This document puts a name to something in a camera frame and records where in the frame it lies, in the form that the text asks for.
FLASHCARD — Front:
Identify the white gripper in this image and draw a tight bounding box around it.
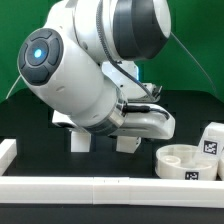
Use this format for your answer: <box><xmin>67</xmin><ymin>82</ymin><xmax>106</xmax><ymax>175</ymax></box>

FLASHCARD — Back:
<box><xmin>51</xmin><ymin>83</ymin><xmax>175</xmax><ymax>139</ymax></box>

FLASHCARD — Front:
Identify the white round stool seat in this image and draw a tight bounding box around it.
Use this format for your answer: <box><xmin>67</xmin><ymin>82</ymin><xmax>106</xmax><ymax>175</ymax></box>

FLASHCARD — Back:
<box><xmin>155</xmin><ymin>144</ymin><xmax>218</xmax><ymax>181</ymax></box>

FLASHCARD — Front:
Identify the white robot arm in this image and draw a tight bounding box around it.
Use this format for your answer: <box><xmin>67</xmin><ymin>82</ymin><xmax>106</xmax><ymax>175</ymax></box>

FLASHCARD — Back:
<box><xmin>17</xmin><ymin>0</ymin><xmax>175</xmax><ymax>139</ymax></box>

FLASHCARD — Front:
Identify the white U-shaped boundary frame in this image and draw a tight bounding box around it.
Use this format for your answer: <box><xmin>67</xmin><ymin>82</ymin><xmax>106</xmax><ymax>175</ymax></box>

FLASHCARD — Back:
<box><xmin>0</xmin><ymin>139</ymin><xmax>224</xmax><ymax>208</ymax></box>

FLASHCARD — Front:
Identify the white cable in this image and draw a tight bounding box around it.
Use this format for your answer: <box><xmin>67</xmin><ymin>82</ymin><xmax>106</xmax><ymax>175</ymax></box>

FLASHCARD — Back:
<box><xmin>4</xmin><ymin>31</ymin><xmax>218</xmax><ymax>101</ymax></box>

